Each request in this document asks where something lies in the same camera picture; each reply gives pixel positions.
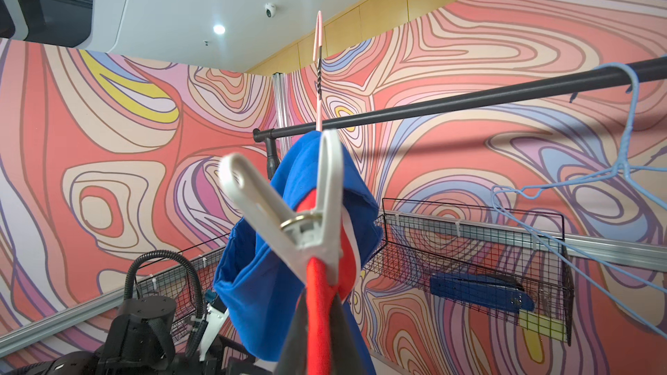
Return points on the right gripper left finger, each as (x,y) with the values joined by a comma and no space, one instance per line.
(293,360)

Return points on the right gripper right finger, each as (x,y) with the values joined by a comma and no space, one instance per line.
(346,356)

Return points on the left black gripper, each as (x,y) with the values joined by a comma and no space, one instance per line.
(222,355)

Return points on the blue red white jacket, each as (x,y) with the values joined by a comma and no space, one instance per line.
(260,290)

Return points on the light blue hanger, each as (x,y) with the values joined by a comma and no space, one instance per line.
(539,235)

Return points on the blue hanger of green jacket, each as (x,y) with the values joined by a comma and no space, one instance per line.
(622,167)

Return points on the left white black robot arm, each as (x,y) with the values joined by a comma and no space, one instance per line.
(160,333)

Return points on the pink hanger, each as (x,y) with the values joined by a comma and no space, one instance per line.
(317,57)

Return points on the white grey clothespin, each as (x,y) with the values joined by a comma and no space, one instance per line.
(296,238)

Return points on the blue brush in basket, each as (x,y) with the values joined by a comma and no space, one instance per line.
(525,303)

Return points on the black clothes rack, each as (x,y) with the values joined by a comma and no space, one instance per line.
(595,79)

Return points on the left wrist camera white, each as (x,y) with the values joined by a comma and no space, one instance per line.
(217,315)

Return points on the black wire basket left wall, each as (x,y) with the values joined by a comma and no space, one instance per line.
(164,277)

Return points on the black wire basket wall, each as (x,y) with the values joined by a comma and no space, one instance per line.
(164,277)
(422,238)

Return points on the black wire basket back wall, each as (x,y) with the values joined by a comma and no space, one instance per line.
(422,238)

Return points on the white ceiling dome camera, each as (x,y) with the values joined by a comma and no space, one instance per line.
(270,10)

